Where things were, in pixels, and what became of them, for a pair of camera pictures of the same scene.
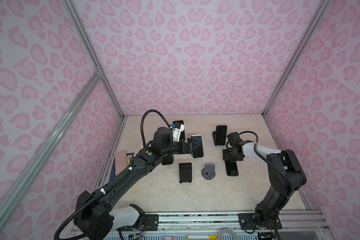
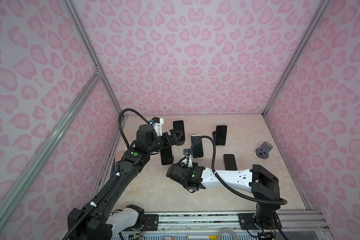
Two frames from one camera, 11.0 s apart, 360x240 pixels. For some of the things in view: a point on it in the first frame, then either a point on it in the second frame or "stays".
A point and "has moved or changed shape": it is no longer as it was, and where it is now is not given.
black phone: [231, 168] stays
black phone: [177, 123] stays
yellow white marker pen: [202, 237] stays
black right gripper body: [230, 155] → [184, 185]
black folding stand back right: [214, 134] stays
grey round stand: [208, 172] has moved or changed shape
